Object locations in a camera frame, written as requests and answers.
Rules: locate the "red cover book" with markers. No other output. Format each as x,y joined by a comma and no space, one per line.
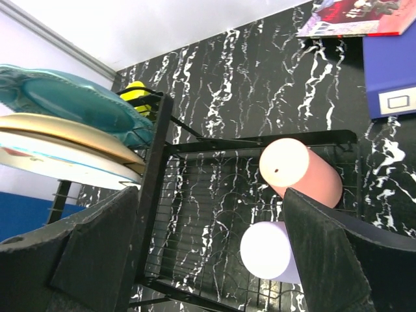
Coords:
358,18

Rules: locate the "purple-blue ring binder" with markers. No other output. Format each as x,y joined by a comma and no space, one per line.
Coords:
389,68

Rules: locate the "teal scalloped plate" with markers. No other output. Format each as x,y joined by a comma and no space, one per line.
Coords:
64,95

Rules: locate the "lavender plastic cup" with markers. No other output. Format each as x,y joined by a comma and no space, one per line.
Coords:
266,252

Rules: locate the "cream bird pattern plate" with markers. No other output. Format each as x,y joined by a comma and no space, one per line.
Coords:
74,135

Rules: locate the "black wire dish rack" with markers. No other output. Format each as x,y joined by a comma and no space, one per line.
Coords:
198,196

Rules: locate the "blue open binder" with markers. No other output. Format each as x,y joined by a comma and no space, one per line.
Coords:
21,214

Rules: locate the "watermelon pattern white plate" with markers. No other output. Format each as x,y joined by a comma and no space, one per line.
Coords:
64,162

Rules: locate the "yellow bowl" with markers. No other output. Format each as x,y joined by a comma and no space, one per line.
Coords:
144,110

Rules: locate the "pink plastic cup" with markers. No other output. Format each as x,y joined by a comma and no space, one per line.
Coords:
288,163

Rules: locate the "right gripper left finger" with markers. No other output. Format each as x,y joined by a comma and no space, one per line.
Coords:
75,264

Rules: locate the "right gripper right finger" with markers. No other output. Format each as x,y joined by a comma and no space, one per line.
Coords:
346,264

